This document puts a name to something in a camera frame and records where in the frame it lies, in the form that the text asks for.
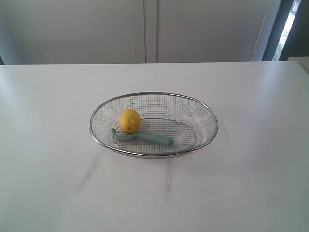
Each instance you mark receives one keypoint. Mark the yellow lemon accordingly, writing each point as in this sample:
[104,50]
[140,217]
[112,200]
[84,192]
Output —
[129,121]

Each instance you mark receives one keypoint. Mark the teal handled peeler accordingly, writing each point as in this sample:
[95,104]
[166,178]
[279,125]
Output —
[151,138]

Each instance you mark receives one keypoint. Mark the white cabinet doors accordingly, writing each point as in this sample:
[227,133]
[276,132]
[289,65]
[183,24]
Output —
[134,31]

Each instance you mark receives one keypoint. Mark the white side table corner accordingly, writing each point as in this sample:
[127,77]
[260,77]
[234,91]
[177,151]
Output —
[303,61]

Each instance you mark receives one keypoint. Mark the oval wire mesh basket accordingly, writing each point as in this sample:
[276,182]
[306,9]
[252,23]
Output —
[188,121]

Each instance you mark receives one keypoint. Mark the window with dark frame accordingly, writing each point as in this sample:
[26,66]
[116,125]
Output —
[290,33]

